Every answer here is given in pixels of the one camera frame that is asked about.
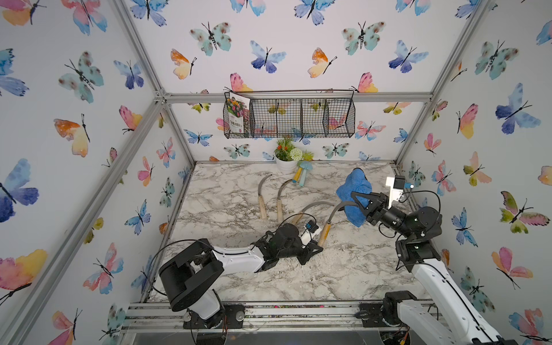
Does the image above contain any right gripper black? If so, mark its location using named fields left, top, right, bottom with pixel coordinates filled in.
left=354, top=193, right=415, bottom=246

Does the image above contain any blue microfiber rag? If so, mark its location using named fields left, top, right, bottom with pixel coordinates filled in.
left=336, top=168, right=372, bottom=227

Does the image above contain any sickle wooden handle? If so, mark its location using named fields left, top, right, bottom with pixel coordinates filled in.
left=277, top=179, right=293, bottom=223
left=290, top=201, right=334, bottom=225
left=318, top=201, right=355, bottom=247
left=257, top=174, right=272, bottom=220

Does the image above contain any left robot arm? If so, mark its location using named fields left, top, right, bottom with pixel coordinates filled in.
left=158, top=220, right=323, bottom=321

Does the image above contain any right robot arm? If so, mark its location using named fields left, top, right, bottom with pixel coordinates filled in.
left=351, top=192, right=516, bottom=344

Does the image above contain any teal garden trowel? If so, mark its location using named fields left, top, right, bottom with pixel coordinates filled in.
left=298, top=160, right=313, bottom=187

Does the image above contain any white pot with plant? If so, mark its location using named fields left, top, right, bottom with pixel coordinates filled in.
left=274, top=137, right=314, bottom=175

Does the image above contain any seed packet in basket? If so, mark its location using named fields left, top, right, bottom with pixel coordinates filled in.
left=227, top=92, right=251, bottom=135

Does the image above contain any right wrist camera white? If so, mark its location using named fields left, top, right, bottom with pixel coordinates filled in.
left=385, top=175, right=414, bottom=208

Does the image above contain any yellow handled garden tool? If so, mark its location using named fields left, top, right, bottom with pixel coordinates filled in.
left=292, top=167, right=303, bottom=183

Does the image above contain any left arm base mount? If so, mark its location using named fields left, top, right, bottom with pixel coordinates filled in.
left=183, top=290, right=245, bottom=330

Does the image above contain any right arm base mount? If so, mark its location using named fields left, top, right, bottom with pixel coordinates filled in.
left=354, top=290, right=418, bottom=328

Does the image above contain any black wire wall basket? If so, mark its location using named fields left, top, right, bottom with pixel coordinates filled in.
left=223, top=89, right=356, bottom=139

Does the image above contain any aluminium front rail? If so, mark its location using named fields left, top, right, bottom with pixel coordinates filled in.
left=120, top=300, right=432, bottom=333

